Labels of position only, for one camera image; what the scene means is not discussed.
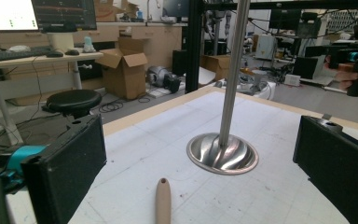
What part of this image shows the black keyboard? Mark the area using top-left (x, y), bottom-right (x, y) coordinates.
top-left (0, 46), bottom-right (54, 63)

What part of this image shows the black speaker box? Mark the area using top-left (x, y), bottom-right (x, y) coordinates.
top-left (171, 49), bottom-right (187, 77)

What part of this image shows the white desk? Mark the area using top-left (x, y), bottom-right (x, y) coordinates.
top-left (0, 50), bottom-right (104, 147)

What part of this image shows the steel stand with round base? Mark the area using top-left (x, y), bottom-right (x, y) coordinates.
top-left (186, 0), bottom-right (260, 176)

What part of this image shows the black monitor on stand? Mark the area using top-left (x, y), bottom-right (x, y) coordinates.
top-left (268, 8), bottom-right (303, 31)

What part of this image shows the black round stool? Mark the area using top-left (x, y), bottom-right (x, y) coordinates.
top-left (41, 89), bottom-right (103, 119)

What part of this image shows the wooden cabinet row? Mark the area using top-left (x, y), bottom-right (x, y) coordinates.
top-left (0, 21), bottom-right (188, 91)

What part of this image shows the small white box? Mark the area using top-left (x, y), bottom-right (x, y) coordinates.
top-left (283, 73), bottom-right (302, 88)

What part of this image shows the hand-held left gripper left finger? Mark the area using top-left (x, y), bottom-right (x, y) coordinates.
top-left (21, 114), bottom-right (108, 224)

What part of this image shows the low cardboard box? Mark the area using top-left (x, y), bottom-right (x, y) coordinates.
top-left (200, 54), bottom-right (231, 82)

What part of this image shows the grey round machine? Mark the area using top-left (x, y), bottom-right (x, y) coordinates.
top-left (146, 65), bottom-right (182, 94)

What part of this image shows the open cardboard box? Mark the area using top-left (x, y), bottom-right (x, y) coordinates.
top-left (95, 36), bottom-right (149, 101)

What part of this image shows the monitor with dark screen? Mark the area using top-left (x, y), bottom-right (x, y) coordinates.
top-left (31, 0), bottom-right (98, 34)

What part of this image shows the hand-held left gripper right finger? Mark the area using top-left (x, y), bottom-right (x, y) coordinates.
top-left (292, 115), bottom-right (358, 224)

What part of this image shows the white cabinet device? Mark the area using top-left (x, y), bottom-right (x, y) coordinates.
top-left (254, 34), bottom-right (276, 61)

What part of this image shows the monitor with white screen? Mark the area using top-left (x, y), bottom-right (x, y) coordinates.
top-left (0, 0), bottom-right (40, 32)

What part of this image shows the white grid mat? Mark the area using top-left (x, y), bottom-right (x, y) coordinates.
top-left (5, 91), bottom-right (358, 224)

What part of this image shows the beige utensil handle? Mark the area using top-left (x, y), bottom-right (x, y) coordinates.
top-left (155, 177), bottom-right (172, 224)

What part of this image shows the coiled black cable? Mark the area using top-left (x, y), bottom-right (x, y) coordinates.
top-left (98, 98), bottom-right (125, 114)

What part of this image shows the pale blue figurine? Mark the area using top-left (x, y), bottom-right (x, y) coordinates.
top-left (82, 35), bottom-right (97, 53)

